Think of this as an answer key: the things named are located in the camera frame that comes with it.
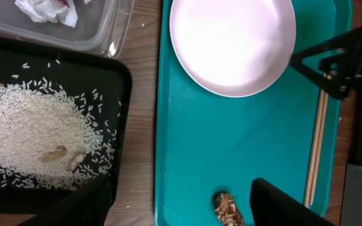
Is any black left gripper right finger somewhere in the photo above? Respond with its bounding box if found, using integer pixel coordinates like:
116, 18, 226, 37
250, 178, 333, 226

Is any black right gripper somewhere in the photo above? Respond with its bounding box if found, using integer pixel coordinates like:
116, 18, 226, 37
290, 28, 362, 100

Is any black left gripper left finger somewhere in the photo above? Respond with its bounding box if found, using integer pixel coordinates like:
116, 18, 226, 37
20, 176, 112, 226

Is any brown food scrap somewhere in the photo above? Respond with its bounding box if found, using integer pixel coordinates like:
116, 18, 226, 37
214, 192, 245, 226

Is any wooden chopstick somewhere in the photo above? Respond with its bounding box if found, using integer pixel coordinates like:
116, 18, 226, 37
304, 89, 324, 208
309, 90, 329, 206

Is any large pink plate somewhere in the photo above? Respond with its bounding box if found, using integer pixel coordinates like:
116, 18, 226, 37
169, 0, 297, 97

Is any red snack wrapper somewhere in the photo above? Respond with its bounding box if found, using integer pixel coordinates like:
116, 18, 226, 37
59, 0, 69, 7

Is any clear plastic waste bin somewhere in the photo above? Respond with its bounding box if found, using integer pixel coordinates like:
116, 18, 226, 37
0, 0, 134, 58

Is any teal serving tray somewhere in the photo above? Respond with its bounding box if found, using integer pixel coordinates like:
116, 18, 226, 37
154, 0, 354, 226

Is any white rice pile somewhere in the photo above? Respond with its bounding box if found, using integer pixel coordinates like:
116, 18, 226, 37
0, 79, 116, 190

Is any black tray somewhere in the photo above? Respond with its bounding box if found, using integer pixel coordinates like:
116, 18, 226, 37
0, 37, 133, 214

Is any crumpled white tissue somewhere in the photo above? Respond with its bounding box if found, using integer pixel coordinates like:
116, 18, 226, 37
14, 0, 78, 28

